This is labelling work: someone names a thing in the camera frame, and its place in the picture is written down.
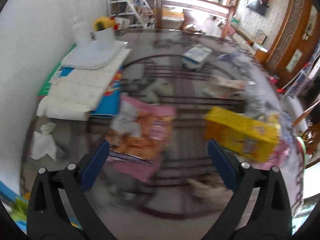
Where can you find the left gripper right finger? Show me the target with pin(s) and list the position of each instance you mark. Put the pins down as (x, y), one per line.
(271, 214)

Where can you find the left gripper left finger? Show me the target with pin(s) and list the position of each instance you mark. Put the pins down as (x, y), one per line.
(58, 207)

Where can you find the pink plastic bag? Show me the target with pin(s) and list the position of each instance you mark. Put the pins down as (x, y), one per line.
(281, 151)

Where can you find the yellow bear box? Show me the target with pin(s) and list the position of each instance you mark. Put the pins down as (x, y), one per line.
(245, 136)

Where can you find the blue white wrapper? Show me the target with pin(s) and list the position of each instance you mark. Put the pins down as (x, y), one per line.
(255, 103)

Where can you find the orange pink snack bag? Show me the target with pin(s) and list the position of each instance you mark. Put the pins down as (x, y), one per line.
(138, 135)

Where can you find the white blue milk carton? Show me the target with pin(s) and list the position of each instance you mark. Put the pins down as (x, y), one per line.
(195, 57)

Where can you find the crumpled white tissue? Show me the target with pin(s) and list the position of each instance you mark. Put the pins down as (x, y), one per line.
(43, 143)

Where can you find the wooden chair near bin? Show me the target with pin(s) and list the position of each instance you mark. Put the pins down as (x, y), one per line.
(306, 125)

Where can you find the blue cartoon book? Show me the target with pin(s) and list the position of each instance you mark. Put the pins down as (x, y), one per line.
(109, 104)

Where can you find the floral printed tablecloth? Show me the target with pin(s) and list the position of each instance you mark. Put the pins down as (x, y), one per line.
(186, 196)

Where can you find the wooden tv cabinet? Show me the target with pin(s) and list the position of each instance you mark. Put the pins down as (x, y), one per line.
(247, 41)

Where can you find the colourful framed picture on cabinet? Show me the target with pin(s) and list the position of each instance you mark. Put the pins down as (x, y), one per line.
(260, 37)

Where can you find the yellow tape roll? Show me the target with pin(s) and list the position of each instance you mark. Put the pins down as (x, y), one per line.
(103, 23)

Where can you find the white magazine rack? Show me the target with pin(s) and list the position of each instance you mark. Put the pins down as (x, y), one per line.
(135, 13)

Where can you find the wooden chair far side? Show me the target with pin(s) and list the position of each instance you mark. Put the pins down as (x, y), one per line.
(196, 8)

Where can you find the wall mounted television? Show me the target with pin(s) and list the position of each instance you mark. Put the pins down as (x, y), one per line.
(258, 6)

